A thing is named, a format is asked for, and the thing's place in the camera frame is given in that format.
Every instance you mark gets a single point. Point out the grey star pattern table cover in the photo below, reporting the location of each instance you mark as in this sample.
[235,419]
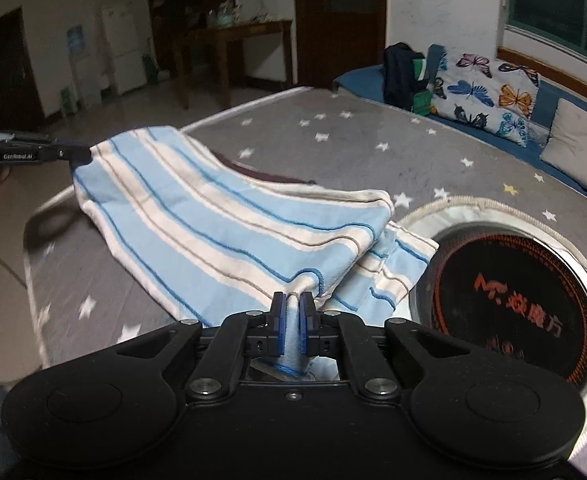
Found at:
[83,300]

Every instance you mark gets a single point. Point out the light green kettle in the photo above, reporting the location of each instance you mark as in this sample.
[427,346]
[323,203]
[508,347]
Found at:
[223,16]

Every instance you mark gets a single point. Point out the dark blue backpack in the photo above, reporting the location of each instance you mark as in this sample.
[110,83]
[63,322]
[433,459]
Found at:
[405,74]

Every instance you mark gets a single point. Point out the plain grey cushion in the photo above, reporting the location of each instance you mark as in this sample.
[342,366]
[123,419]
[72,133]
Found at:
[566,148]

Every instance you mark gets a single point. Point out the wooden side table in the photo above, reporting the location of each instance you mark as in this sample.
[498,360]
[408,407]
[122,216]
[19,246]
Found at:
[220,38]

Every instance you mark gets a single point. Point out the dark wooden door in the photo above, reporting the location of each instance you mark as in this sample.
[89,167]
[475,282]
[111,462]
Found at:
[336,36]

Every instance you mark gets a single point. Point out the dark wooden shelf unit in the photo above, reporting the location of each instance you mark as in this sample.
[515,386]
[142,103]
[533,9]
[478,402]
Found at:
[188,15]

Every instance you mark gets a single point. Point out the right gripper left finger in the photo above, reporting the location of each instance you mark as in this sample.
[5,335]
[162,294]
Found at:
[241,338]

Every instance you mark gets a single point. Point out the blue cushioned sofa bench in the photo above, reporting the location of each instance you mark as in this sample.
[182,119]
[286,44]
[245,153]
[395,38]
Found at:
[367,83]

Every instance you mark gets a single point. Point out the blue white striped shirt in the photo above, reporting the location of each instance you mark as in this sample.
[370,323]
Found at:
[206,240]

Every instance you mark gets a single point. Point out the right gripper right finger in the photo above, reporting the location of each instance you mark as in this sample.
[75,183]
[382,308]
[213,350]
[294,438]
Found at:
[354,346]

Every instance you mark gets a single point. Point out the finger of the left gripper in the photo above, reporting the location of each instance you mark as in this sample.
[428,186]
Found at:
[75,154]

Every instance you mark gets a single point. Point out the left butterfly print pillow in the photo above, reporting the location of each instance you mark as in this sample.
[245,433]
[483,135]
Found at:
[486,94]

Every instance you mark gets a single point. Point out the water dispenser with bottle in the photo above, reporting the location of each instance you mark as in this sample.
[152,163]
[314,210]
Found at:
[75,44]

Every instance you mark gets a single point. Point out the white refrigerator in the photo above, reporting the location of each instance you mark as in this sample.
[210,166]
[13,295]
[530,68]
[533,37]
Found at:
[123,47]

